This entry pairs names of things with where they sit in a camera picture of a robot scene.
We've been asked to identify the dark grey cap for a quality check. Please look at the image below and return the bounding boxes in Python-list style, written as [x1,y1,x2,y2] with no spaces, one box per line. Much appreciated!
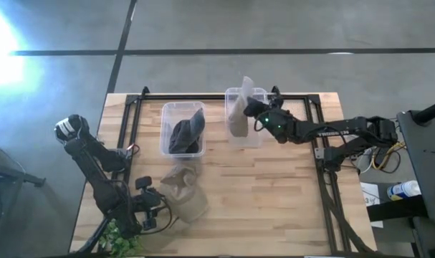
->
[168,107,206,156]

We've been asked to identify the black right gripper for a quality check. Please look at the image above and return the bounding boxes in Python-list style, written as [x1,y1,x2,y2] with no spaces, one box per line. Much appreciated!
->
[243,95,301,145]

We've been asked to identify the clear plastic bin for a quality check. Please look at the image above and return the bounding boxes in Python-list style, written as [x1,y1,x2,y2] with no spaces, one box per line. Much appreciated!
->
[159,100,208,159]
[224,86,269,149]

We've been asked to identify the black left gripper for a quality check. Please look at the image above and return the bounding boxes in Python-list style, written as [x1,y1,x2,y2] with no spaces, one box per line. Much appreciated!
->
[131,176,165,231]

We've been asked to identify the white cable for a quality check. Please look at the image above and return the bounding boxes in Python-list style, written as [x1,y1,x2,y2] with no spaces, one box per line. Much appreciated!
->
[355,148,375,174]

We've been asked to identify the black metal table frame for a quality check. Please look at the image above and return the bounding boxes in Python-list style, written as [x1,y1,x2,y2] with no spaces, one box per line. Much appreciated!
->
[76,85,375,256]

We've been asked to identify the black chair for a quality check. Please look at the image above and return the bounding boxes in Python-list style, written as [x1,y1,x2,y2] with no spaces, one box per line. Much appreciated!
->
[0,142,47,258]

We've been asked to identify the beige cap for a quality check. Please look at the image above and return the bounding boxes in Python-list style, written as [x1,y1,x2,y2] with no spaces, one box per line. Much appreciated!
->
[227,75,256,138]
[158,161,210,224]

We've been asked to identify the green leafy plant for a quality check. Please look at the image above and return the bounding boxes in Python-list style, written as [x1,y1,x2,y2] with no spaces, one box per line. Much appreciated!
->
[98,219,145,258]

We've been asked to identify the yellow cable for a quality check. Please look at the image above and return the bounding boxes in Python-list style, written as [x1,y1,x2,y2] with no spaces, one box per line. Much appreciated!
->
[371,140,407,171]

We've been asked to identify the black shelf bar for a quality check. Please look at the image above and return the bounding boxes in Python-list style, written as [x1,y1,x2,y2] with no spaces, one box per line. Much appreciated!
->
[366,194,430,223]

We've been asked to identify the white paper sheet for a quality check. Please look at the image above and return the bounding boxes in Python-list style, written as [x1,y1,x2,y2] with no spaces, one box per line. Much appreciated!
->
[360,181,385,229]

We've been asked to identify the white and blue bottle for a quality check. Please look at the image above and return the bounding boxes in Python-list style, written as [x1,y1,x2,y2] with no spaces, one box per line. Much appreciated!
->
[386,179,423,202]

